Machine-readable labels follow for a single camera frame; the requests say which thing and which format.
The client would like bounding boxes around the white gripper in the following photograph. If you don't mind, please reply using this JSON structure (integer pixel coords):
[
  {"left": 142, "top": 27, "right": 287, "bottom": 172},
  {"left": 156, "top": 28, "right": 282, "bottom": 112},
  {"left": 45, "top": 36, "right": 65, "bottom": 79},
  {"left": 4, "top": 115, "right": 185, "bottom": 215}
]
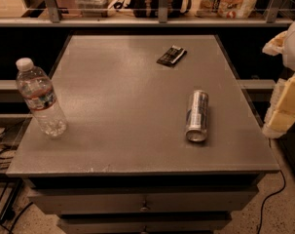
[{"left": 262, "top": 31, "right": 295, "bottom": 138}]

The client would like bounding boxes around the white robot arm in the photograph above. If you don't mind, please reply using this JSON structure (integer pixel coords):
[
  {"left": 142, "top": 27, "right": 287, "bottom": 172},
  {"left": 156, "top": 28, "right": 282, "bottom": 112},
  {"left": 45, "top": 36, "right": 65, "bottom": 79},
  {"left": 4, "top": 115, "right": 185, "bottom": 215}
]
[{"left": 262, "top": 20, "right": 295, "bottom": 138}]

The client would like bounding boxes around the clear plastic water bottle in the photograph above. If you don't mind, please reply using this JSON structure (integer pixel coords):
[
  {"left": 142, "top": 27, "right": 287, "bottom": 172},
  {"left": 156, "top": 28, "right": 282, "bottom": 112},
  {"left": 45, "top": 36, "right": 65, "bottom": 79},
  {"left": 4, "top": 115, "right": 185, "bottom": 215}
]
[{"left": 16, "top": 58, "right": 67, "bottom": 137}]

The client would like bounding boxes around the silver energy drink can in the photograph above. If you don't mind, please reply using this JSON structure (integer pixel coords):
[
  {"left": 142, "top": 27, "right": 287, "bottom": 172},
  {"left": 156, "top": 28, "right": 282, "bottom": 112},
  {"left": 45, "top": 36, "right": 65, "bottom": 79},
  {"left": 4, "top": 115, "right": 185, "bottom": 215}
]
[{"left": 185, "top": 90, "right": 209, "bottom": 142}]

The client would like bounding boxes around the grey drawer cabinet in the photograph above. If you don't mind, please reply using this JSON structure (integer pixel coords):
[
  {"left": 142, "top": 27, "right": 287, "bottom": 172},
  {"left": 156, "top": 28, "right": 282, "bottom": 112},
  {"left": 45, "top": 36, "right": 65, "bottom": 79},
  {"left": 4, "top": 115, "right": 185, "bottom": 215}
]
[{"left": 8, "top": 35, "right": 278, "bottom": 234}]

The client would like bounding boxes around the black backpack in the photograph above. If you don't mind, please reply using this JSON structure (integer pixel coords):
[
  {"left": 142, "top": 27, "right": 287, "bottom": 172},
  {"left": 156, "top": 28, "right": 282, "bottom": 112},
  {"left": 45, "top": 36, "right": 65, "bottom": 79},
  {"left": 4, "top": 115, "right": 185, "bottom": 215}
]
[{"left": 129, "top": 0, "right": 192, "bottom": 18}]

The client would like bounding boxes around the black floor cable right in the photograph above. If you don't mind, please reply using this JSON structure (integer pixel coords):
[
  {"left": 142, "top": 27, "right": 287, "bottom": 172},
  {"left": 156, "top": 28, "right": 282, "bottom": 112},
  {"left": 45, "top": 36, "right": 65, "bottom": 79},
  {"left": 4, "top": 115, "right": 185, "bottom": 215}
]
[{"left": 255, "top": 169, "right": 287, "bottom": 234}]

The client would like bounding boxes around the metal shelf rail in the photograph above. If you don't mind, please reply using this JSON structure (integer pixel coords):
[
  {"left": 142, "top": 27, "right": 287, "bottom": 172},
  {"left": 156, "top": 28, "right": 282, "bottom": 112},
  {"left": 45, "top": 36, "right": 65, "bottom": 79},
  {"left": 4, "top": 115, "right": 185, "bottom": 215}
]
[{"left": 0, "top": 0, "right": 295, "bottom": 27}]

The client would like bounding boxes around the black cables left floor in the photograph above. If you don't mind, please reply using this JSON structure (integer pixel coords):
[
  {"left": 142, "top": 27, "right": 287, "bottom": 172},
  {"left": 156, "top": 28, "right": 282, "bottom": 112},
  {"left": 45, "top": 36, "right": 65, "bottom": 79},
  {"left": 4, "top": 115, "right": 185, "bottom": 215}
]
[{"left": 0, "top": 120, "right": 34, "bottom": 234}]

